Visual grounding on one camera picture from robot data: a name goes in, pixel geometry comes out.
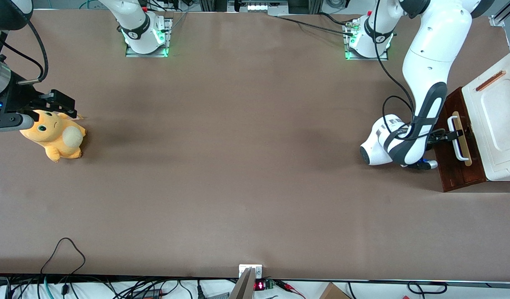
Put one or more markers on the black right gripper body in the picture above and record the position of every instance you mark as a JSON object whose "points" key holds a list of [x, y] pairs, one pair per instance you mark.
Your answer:
{"points": [[18, 99]]}

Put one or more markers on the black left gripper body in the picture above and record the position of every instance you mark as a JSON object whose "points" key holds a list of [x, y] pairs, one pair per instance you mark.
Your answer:
{"points": [[438, 136]]}

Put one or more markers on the dark wooden drawer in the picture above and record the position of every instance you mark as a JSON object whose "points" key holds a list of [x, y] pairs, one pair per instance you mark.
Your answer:
{"points": [[473, 166]]}

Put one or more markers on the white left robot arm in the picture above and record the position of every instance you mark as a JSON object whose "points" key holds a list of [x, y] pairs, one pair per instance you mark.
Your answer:
{"points": [[435, 41]]}

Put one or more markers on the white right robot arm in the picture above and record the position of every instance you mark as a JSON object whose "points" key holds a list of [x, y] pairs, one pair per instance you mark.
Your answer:
{"points": [[140, 29]]}

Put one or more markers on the dark wooden drawer case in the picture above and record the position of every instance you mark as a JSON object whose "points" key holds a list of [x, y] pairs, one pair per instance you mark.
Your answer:
{"points": [[446, 174]]}

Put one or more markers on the yellow plush toy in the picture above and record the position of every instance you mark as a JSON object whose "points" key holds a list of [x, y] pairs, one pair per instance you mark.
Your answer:
{"points": [[51, 137]]}

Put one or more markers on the white cabinet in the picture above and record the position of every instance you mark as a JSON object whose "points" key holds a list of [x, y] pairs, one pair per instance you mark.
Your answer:
{"points": [[500, 124]]}

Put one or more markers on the brown cardboard box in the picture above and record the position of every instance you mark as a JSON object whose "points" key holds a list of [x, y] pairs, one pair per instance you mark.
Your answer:
{"points": [[333, 292]]}

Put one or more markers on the lit white device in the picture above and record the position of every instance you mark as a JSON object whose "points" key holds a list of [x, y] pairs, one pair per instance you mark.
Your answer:
{"points": [[259, 6]]}

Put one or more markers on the red LED display module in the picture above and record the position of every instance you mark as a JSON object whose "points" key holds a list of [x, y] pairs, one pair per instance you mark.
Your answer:
{"points": [[259, 285]]}

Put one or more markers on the aluminium profile bar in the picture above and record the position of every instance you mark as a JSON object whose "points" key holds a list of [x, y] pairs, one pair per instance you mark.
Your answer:
{"points": [[242, 288]]}

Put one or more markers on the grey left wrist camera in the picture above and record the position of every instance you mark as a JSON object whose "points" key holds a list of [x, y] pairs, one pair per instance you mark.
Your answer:
{"points": [[430, 165]]}

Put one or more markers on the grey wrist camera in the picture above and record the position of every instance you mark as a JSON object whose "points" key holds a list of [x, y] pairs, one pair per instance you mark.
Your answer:
{"points": [[430, 165], [9, 121]]}

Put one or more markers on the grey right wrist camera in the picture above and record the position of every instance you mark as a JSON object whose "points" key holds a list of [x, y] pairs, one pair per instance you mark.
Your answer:
{"points": [[9, 121]]}

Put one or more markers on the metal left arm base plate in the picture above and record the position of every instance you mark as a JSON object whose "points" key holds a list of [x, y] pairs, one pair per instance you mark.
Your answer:
{"points": [[350, 56]]}

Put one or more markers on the aluminium frame profile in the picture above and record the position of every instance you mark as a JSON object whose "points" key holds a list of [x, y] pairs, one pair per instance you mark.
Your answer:
{"points": [[498, 20]]}

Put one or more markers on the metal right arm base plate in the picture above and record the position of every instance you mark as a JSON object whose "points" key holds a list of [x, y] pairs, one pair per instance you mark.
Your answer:
{"points": [[168, 37]]}

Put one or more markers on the white metal bracket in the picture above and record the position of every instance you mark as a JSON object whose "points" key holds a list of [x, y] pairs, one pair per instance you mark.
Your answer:
{"points": [[257, 272]]}

